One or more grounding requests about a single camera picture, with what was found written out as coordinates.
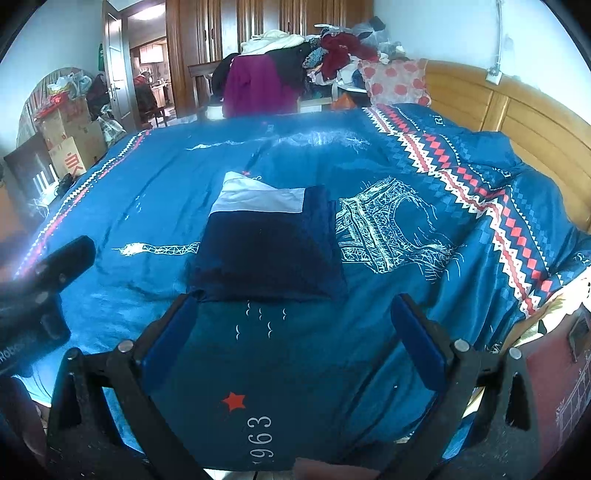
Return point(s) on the round wooden tabletop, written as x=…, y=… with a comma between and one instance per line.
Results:
x=34, y=97

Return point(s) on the white plastic bag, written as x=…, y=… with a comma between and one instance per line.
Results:
x=69, y=83

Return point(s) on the wooden door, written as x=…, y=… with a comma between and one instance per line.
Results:
x=115, y=69

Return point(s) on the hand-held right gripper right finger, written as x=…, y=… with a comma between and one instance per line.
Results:
x=420, y=346

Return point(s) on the red dotted pillow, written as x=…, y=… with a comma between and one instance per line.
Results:
x=397, y=83

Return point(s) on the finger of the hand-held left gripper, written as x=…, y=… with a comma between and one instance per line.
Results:
x=64, y=263

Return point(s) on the wooden chair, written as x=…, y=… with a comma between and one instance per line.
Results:
x=198, y=78

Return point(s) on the wooden wardrobe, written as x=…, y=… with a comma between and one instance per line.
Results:
x=203, y=27

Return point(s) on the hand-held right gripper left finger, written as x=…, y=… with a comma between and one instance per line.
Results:
x=171, y=337

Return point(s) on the blue printed bed blanket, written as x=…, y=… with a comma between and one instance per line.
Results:
x=300, y=369

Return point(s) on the small cardboard box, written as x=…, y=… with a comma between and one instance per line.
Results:
x=64, y=120

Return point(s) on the large cardboard box red print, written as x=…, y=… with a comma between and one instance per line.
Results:
x=76, y=154

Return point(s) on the magenta garment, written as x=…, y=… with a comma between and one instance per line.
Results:
x=258, y=87

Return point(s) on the wooden headboard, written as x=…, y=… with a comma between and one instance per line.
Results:
x=531, y=120

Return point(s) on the pile of mixed clothes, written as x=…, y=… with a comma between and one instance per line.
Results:
x=318, y=60

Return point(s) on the black bag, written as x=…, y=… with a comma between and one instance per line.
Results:
x=98, y=94

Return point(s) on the orange bag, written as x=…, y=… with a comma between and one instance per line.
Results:
x=345, y=101

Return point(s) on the dark red garment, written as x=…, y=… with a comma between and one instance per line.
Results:
x=344, y=53

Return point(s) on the red printed cloth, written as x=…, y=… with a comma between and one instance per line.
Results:
x=561, y=392

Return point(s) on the dark framed panel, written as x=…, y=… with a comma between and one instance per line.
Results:
x=30, y=175

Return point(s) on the dark blue garment white trim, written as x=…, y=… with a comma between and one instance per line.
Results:
x=268, y=249

